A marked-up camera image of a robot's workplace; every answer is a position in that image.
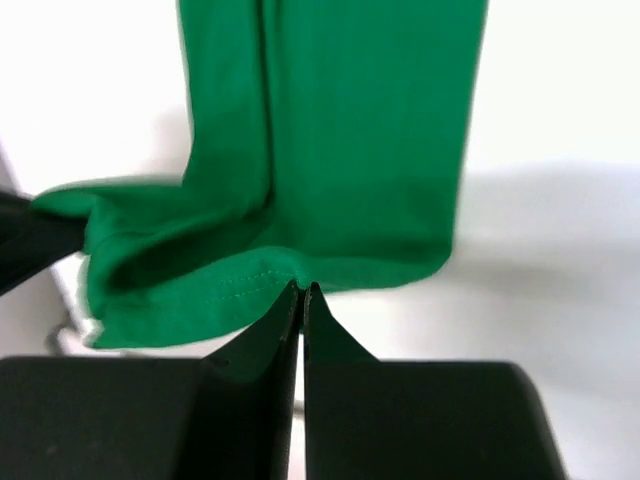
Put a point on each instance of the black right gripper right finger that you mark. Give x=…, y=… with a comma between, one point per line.
x=366, y=418

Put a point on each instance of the green t shirt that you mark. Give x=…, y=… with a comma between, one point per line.
x=328, y=140

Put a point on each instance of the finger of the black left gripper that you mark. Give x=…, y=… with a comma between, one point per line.
x=32, y=241

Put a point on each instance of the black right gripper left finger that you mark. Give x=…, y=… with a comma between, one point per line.
x=227, y=415

